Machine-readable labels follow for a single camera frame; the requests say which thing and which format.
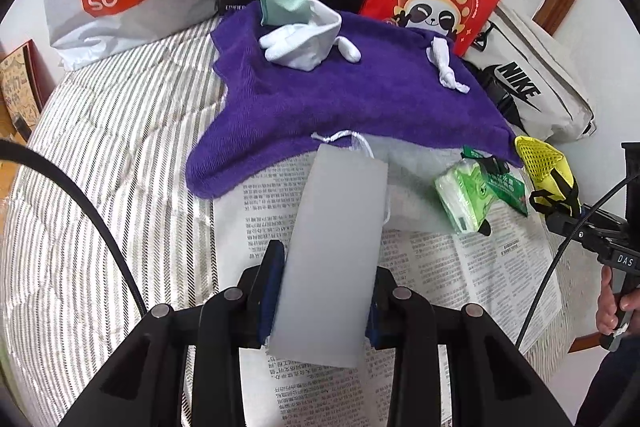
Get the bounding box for white foam sponge block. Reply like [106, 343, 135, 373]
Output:
[268, 144, 387, 369]

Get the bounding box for yellow Adidas pouch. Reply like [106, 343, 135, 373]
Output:
[514, 135, 582, 218]

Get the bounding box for green snack packet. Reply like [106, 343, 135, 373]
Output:
[461, 146, 528, 217]

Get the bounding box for green tissue pack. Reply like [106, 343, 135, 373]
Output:
[434, 158, 496, 233]

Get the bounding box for person right hand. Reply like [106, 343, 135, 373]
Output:
[596, 265, 640, 336]

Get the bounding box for printed newspaper sheet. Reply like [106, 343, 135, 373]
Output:
[214, 154, 552, 426]

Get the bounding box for white Nike waist bag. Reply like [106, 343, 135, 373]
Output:
[463, 2, 597, 144]

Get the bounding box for striped mattress cover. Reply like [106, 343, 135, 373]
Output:
[0, 13, 576, 427]

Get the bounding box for purple plush towel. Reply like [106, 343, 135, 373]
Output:
[186, 2, 522, 199]

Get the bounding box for white glove with green cuff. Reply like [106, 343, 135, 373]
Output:
[259, 0, 361, 72]

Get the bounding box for small knotted white glove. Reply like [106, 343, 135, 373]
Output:
[425, 37, 470, 94]

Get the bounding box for black cable right side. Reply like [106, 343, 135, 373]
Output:
[514, 173, 640, 348]

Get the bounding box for black cable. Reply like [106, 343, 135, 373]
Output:
[514, 173, 640, 348]
[0, 138, 149, 318]

